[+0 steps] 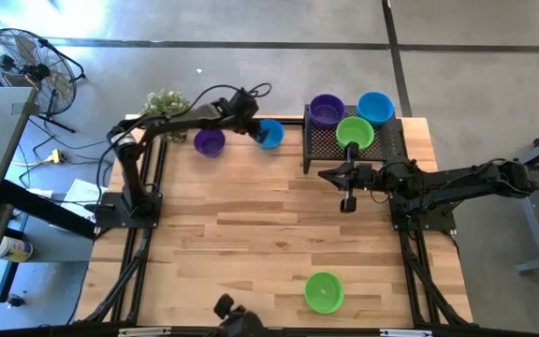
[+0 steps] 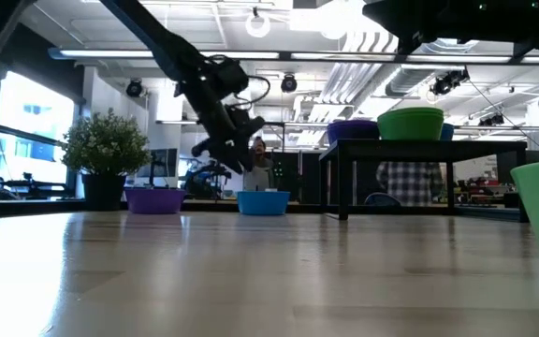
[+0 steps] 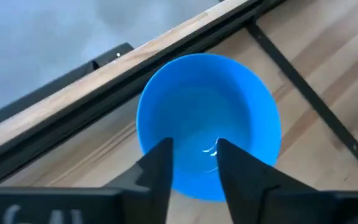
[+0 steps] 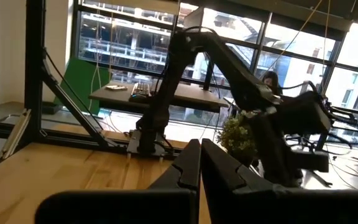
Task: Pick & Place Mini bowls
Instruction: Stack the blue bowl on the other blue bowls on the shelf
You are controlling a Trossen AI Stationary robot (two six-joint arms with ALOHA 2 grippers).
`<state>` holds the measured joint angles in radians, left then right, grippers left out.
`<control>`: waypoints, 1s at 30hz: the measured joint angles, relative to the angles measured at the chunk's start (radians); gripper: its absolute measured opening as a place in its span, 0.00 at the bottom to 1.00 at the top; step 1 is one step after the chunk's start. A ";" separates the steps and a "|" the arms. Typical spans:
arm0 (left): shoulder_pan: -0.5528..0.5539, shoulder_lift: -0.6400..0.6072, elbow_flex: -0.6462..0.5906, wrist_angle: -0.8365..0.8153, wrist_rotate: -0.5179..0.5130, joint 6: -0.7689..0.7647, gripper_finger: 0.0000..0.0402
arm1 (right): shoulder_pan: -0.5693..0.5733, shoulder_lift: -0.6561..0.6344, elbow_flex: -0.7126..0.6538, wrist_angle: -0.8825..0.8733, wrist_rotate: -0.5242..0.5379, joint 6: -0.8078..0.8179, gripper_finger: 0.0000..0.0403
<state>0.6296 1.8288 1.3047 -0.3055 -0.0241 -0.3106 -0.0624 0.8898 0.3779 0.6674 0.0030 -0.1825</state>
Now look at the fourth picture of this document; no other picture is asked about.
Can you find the person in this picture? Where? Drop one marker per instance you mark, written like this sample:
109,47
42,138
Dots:
271,81

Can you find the black office chair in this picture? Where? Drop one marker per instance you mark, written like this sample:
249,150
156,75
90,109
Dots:
306,115

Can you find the silver aluminium bracket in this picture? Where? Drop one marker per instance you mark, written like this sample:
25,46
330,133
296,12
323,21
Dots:
15,133

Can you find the black aluminium rig frame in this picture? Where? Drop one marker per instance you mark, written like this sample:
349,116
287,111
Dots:
34,62

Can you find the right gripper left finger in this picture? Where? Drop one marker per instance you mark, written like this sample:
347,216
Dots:
120,208

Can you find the black computer keyboard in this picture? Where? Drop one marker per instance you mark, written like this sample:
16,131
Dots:
140,89

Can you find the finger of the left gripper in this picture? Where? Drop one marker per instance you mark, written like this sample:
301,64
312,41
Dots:
283,174

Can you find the grey computer monitor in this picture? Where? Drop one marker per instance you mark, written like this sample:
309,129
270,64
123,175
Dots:
194,18

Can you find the black computer mouse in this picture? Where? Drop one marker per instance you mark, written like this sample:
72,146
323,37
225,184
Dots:
138,98

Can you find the small potted green plant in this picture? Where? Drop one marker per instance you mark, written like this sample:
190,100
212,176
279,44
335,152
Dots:
236,140

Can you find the green board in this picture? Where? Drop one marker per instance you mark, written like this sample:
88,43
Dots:
79,84

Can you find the dark standing desk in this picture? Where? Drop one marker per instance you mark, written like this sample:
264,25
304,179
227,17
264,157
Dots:
191,96

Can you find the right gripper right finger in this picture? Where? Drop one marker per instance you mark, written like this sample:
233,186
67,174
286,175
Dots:
259,205

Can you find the small black box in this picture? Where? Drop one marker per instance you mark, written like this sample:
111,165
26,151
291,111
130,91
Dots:
51,108

